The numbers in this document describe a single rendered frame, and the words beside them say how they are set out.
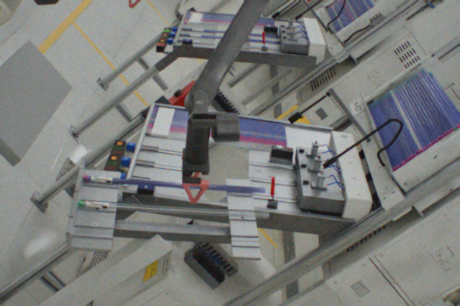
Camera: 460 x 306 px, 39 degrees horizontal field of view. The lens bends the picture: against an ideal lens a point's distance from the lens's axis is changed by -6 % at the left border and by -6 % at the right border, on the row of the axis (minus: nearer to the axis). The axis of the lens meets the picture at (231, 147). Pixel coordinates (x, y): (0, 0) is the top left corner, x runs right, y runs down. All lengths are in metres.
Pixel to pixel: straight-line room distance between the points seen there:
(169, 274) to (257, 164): 0.48
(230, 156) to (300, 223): 1.56
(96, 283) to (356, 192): 0.83
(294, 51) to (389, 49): 0.48
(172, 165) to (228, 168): 1.39
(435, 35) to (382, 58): 1.91
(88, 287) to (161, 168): 0.50
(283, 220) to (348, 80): 1.51
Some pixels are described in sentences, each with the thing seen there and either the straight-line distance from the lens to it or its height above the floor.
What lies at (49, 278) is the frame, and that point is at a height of 0.31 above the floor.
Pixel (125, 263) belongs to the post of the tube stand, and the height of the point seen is 0.69.
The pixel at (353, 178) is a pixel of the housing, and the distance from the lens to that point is 2.18.
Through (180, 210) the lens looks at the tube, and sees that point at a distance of 1.78.
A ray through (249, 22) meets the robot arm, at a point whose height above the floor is 1.35.
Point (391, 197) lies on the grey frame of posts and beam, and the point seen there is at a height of 1.35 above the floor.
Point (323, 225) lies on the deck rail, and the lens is 2.07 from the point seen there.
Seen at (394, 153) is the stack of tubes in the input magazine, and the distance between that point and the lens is 2.12.
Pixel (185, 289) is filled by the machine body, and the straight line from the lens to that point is 2.23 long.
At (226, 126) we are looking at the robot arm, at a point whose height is 1.17.
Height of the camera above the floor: 1.63
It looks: 17 degrees down
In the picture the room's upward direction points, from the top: 55 degrees clockwise
